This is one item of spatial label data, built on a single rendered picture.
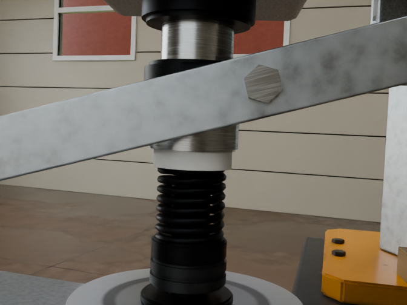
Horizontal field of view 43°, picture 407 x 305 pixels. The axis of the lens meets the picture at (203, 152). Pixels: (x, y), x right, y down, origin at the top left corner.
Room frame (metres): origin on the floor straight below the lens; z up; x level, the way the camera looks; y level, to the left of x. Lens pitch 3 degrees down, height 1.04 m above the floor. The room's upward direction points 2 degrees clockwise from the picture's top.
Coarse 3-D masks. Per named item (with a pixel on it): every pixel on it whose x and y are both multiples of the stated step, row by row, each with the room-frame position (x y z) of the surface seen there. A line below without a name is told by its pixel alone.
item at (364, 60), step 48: (288, 48) 0.40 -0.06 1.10; (336, 48) 0.39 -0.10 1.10; (384, 48) 0.39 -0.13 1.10; (96, 96) 0.40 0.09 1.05; (144, 96) 0.40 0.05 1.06; (192, 96) 0.40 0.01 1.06; (240, 96) 0.40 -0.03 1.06; (288, 96) 0.40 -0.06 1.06; (336, 96) 0.39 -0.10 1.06; (0, 144) 0.41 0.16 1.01; (48, 144) 0.41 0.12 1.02; (96, 144) 0.40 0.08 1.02; (144, 144) 0.40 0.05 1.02
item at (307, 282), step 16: (320, 240) 1.38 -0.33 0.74; (304, 256) 1.19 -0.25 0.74; (320, 256) 1.20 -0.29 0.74; (304, 272) 1.06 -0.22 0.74; (320, 272) 1.06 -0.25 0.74; (304, 288) 0.95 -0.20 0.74; (320, 288) 0.95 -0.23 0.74; (304, 304) 0.86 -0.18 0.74; (320, 304) 0.86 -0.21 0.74; (336, 304) 0.87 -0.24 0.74; (352, 304) 0.87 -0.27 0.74
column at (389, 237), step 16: (400, 96) 1.08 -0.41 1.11; (400, 112) 1.08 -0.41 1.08; (400, 128) 1.08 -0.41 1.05; (400, 144) 1.07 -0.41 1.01; (400, 160) 1.07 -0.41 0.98; (384, 176) 1.12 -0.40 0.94; (400, 176) 1.07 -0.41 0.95; (384, 192) 1.12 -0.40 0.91; (400, 192) 1.06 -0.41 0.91; (384, 208) 1.11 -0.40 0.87; (400, 208) 1.06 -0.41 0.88; (384, 224) 1.11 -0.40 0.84; (400, 224) 1.06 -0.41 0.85; (384, 240) 1.11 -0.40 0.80; (400, 240) 1.05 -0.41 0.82
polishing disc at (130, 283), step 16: (128, 272) 0.54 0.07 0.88; (144, 272) 0.54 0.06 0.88; (80, 288) 0.48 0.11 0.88; (96, 288) 0.48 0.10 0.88; (112, 288) 0.48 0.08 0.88; (128, 288) 0.49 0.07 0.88; (240, 288) 0.50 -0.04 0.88; (256, 288) 0.50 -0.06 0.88; (272, 288) 0.50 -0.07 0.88; (80, 304) 0.44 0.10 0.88; (96, 304) 0.44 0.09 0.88; (112, 304) 0.44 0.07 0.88; (128, 304) 0.44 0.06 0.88; (240, 304) 0.45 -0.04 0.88; (256, 304) 0.46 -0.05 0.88; (272, 304) 0.46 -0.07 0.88; (288, 304) 0.46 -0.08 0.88
